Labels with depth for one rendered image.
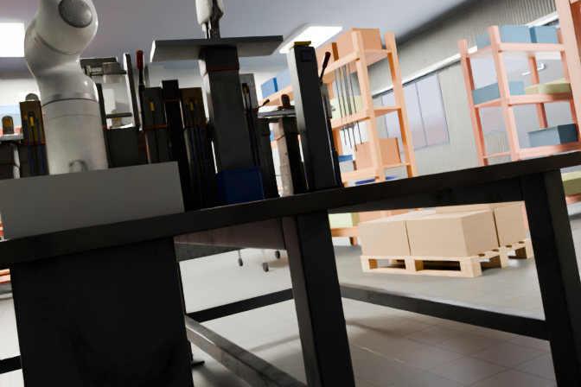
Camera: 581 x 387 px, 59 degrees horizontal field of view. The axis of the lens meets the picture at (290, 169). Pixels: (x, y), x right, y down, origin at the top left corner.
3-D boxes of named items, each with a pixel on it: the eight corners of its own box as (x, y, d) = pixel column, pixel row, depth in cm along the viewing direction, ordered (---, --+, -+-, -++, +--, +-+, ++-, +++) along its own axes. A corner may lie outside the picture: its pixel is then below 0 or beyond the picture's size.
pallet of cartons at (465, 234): (550, 256, 356) (533, 163, 359) (449, 284, 320) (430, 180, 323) (439, 250, 464) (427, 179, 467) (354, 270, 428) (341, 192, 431)
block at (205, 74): (252, 201, 152) (231, 54, 154) (260, 200, 144) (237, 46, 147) (220, 206, 149) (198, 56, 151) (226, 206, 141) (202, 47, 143)
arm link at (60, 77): (50, 98, 106) (36, -10, 109) (27, 122, 120) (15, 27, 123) (107, 99, 114) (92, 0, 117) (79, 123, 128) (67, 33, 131)
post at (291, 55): (328, 189, 160) (307, 53, 162) (339, 187, 153) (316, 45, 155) (306, 193, 158) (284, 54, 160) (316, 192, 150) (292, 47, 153)
